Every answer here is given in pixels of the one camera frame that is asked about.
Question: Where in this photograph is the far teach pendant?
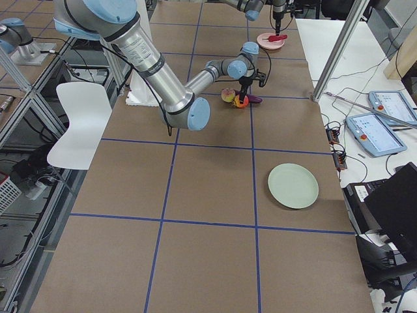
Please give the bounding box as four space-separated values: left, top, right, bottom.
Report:
368 91 416 125

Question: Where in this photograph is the aluminium frame post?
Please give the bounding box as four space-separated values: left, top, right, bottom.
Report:
312 0 369 102

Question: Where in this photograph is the teach pendant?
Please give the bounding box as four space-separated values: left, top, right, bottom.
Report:
346 113 407 157
368 91 416 125

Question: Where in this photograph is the pink plate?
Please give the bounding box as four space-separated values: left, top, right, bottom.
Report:
257 33 288 50

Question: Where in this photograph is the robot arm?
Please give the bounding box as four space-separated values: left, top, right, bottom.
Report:
221 0 294 29
54 1 259 130

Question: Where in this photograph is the red chili pepper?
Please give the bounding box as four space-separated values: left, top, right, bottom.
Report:
264 34 288 42

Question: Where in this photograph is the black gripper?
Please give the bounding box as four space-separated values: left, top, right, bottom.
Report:
239 76 253 87
272 11 284 26

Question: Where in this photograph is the purple eggplant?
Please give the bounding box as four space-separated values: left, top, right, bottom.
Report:
246 95 263 104

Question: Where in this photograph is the red pomegranate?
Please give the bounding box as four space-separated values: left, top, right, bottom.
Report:
233 95 250 108

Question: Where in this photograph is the peach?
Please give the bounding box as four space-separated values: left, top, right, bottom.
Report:
221 88 236 103

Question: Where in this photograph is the near teach pendant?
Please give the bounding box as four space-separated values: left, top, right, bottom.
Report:
346 113 407 157

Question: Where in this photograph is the black laptop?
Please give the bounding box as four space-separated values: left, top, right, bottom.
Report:
343 162 417 261

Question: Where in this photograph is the green plate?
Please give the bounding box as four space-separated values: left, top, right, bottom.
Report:
268 163 319 209

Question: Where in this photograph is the white chair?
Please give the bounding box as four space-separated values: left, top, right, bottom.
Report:
47 82 112 170

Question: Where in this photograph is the white plastic basket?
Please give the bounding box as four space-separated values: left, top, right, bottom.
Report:
0 172 22 214

